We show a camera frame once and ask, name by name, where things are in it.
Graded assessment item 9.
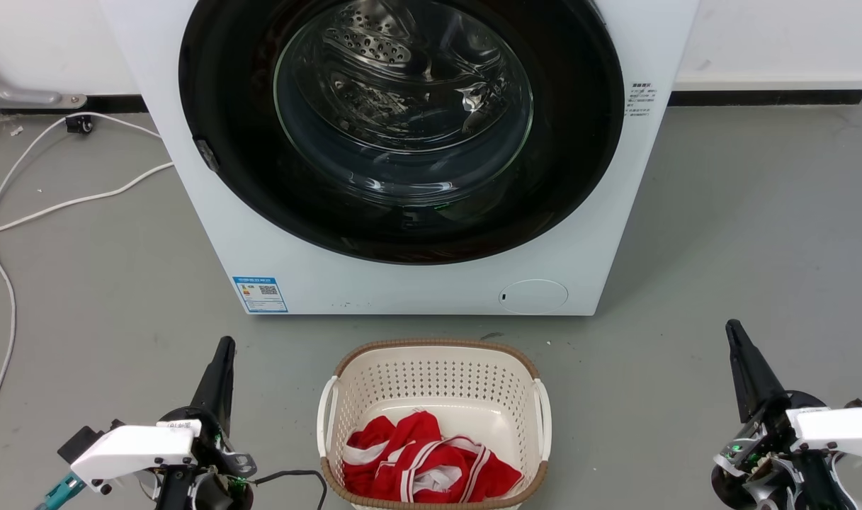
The thin white cable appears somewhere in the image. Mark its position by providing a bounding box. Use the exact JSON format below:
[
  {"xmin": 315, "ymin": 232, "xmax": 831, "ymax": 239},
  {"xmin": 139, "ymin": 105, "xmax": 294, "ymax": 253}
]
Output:
[
  {"xmin": 0, "ymin": 111, "xmax": 162, "ymax": 438},
  {"xmin": 0, "ymin": 161, "xmax": 175, "ymax": 239}
]

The red and white garment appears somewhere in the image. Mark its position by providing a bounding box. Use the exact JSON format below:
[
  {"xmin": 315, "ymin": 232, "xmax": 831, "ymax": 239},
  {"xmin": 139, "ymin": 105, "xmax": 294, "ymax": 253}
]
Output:
[{"xmin": 341, "ymin": 411, "xmax": 525, "ymax": 504}]

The teal connector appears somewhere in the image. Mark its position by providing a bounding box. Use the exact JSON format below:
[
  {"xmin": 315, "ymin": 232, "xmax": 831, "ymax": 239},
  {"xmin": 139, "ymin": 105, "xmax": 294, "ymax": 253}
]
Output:
[{"xmin": 34, "ymin": 473, "xmax": 86, "ymax": 510}]

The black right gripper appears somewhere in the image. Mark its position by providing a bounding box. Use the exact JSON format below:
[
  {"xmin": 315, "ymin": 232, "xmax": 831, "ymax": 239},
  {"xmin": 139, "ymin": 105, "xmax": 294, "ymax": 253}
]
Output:
[{"xmin": 710, "ymin": 319, "xmax": 856, "ymax": 510}]

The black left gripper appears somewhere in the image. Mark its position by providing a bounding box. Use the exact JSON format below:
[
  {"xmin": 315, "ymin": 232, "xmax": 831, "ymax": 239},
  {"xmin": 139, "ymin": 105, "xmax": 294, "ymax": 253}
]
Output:
[{"xmin": 154, "ymin": 337, "xmax": 258, "ymax": 510}]

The cream perforated laundry basket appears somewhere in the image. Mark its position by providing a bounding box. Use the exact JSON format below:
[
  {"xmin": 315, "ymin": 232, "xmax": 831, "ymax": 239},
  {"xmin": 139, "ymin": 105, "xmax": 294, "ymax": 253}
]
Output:
[{"xmin": 316, "ymin": 338, "xmax": 552, "ymax": 510}]

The white front-load washing machine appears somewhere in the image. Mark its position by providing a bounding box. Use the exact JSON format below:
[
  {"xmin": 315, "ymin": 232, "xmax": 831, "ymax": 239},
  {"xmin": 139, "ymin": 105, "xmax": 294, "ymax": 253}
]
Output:
[{"xmin": 98, "ymin": 0, "xmax": 701, "ymax": 317}]

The round black glass washer door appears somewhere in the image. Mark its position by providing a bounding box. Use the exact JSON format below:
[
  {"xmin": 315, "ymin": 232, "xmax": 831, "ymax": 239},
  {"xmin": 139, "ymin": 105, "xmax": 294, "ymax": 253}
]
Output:
[{"xmin": 178, "ymin": 0, "xmax": 625, "ymax": 265}]

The thin black cable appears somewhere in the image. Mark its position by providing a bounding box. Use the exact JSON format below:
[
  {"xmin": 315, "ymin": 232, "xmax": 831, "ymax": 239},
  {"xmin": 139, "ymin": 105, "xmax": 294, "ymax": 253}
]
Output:
[{"xmin": 250, "ymin": 469, "xmax": 329, "ymax": 510}]

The blue energy label sticker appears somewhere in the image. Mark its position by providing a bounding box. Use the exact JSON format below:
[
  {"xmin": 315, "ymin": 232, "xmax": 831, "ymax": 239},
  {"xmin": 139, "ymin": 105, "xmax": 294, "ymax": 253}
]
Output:
[{"xmin": 232, "ymin": 276, "xmax": 289, "ymax": 314}]

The round white filter cover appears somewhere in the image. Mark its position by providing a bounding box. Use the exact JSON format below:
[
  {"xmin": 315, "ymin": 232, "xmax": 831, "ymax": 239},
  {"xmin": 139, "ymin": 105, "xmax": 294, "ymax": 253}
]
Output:
[{"xmin": 499, "ymin": 278, "xmax": 569, "ymax": 315}]

